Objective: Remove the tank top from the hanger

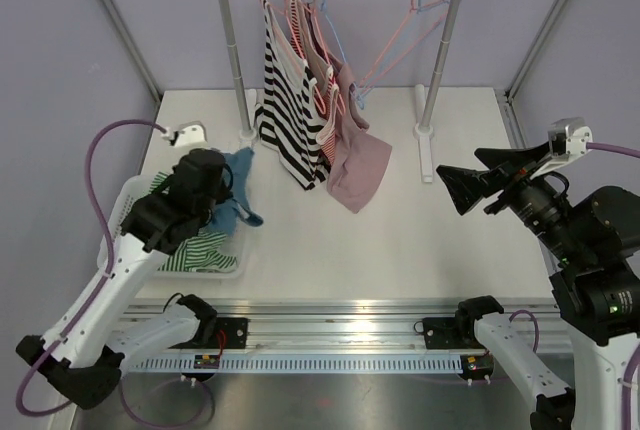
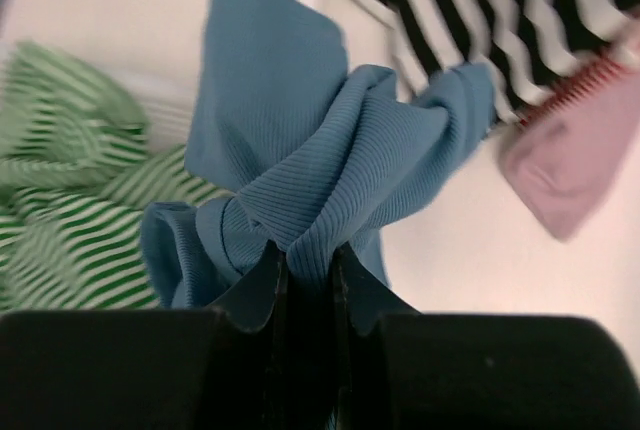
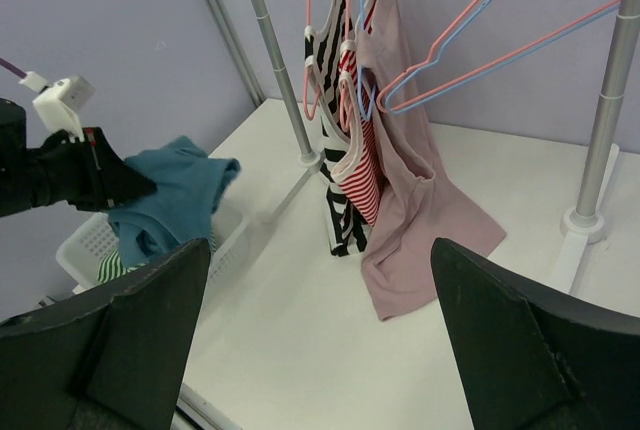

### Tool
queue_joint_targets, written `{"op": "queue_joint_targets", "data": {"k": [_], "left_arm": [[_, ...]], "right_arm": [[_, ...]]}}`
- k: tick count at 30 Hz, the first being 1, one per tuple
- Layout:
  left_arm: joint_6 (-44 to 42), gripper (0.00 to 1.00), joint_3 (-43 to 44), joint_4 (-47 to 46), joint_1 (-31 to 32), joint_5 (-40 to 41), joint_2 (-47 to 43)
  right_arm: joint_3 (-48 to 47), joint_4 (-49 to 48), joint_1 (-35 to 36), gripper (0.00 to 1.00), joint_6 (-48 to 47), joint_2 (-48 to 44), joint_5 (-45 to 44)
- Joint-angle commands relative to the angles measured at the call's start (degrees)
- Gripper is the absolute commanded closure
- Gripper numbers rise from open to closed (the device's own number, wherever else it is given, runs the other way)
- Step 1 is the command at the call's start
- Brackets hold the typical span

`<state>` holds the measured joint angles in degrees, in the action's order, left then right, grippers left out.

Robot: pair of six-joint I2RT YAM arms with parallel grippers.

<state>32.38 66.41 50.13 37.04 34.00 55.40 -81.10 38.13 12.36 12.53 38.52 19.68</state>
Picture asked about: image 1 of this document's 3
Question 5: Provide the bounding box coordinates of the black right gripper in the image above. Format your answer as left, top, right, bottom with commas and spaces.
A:
438, 138, 589, 264

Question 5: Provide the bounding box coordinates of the green striped tank top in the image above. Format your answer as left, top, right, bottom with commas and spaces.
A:
158, 199, 239, 274

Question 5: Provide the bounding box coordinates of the blue tank top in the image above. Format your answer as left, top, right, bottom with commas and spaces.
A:
206, 147, 264, 236

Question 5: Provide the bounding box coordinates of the mauve pink tank top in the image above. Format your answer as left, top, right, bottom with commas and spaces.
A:
302, 6, 394, 215

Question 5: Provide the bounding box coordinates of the light blue wire hanger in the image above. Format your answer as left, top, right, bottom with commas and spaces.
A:
352, 0, 454, 110

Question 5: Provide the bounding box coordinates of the pink wire hanger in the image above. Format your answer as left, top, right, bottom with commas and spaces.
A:
355, 0, 446, 94
301, 0, 345, 120
279, 0, 330, 119

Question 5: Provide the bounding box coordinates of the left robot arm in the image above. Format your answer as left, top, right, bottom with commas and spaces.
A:
16, 148, 233, 410

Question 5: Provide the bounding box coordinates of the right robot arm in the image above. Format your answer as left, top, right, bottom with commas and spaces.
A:
437, 142, 639, 429

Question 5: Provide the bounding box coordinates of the black white striped tank top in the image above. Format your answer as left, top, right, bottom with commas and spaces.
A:
254, 0, 329, 191

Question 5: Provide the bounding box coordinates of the red striped tank top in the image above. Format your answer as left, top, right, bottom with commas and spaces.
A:
286, 0, 341, 167

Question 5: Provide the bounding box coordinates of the white plastic basket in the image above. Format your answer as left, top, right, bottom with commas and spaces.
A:
108, 172, 248, 280

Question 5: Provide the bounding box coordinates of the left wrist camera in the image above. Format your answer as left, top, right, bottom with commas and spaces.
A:
161, 121, 209, 149

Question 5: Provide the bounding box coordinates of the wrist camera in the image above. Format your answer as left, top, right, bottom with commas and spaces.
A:
161, 121, 209, 149
531, 117, 593, 178

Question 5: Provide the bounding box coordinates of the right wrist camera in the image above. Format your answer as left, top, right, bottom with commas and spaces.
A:
531, 117, 593, 178

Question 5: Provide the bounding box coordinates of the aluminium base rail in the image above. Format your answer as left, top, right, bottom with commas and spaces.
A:
115, 298, 571, 355

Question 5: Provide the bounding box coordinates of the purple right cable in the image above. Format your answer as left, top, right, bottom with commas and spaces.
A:
587, 141, 640, 160

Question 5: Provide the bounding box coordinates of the white slotted cable duct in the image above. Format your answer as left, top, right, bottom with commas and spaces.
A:
133, 353, 462, 374

